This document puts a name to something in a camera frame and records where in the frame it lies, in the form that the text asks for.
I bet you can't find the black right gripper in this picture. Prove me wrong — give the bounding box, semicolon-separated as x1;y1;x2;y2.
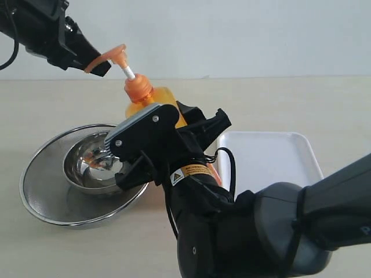
115;101;231;190

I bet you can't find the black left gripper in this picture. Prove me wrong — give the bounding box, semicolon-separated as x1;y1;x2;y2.
1;1;101;71

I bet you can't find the orange pump soap bottle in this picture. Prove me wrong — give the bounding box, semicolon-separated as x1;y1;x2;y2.
85;43;223;188

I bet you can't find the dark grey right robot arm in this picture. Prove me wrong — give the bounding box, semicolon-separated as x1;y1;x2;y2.
104;103;370;277

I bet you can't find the small stainless steel bowl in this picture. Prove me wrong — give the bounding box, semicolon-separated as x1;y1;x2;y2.
63;130;128;195

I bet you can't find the large steel mesh strainer bowl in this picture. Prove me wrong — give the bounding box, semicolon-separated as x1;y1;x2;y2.
19;123;148;229

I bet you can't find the white rectangular plastic tray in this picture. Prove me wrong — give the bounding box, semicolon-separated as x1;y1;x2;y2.
217;131;323;195

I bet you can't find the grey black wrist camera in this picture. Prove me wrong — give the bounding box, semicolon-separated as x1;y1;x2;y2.
104;103;180;160

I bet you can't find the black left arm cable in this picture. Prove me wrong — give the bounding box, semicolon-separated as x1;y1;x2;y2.
0;5;21;71

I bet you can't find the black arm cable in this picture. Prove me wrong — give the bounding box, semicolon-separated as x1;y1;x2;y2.
165;147;308;278
0;5;21;71

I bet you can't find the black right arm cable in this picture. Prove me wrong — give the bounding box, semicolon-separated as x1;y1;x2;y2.
165;147;308;278

